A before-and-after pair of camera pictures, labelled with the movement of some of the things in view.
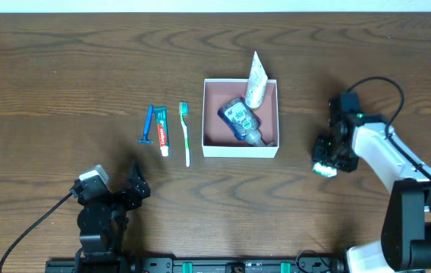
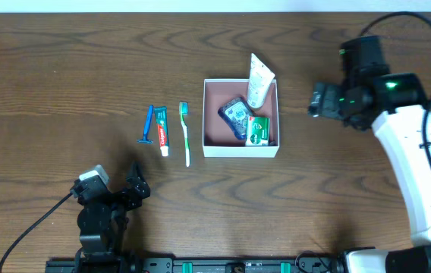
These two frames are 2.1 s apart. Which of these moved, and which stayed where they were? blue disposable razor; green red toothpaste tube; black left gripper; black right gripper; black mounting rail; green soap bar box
Moved: black right gripper; green soap bar box
Stayed: black mounting rail; black left gripper; green red toothpaste tube; blue disposable razor
